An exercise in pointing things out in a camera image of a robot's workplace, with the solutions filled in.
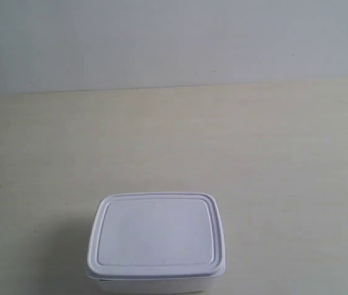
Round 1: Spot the white lidded plastic container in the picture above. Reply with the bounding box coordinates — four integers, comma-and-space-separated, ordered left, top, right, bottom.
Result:
85, 192, 226, 294

